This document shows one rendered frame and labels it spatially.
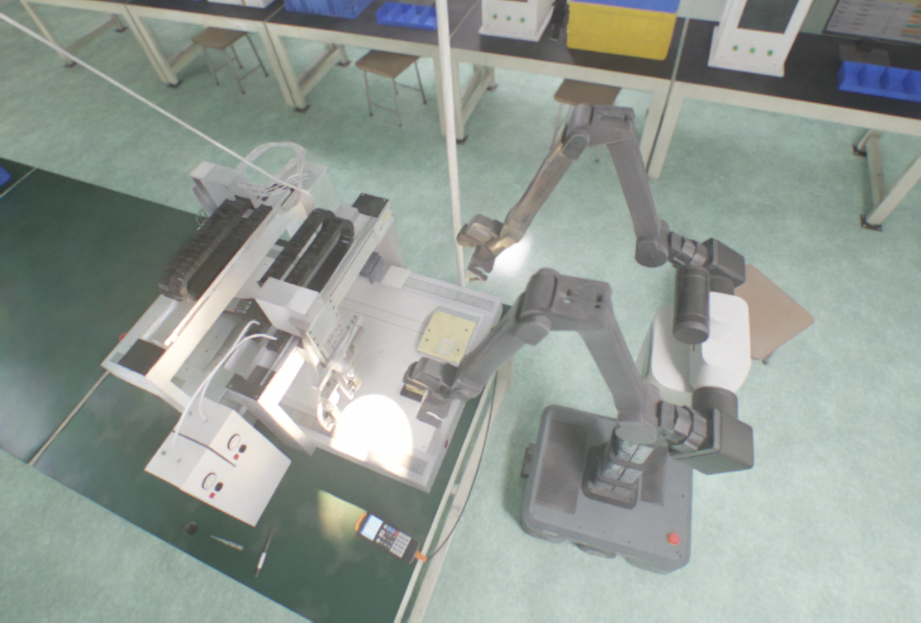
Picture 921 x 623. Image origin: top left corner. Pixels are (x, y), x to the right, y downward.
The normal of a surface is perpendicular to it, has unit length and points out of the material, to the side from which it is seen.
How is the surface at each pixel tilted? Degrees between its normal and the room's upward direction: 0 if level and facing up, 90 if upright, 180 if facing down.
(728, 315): 0
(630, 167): 88
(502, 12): 90
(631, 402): 81
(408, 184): 0
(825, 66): 0
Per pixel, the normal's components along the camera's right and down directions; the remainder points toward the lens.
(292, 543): -0.07, -0.61
